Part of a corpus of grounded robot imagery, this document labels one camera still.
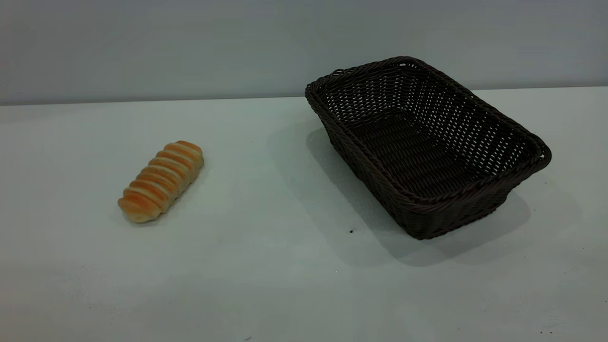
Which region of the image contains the ridged golden bread roll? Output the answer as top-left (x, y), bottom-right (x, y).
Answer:
top-left (117, 140), bottom-right (205, 224)

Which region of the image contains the black woven wicker basket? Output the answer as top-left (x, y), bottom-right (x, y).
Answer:
top-left (305, 56), bottom-right (552, 240)

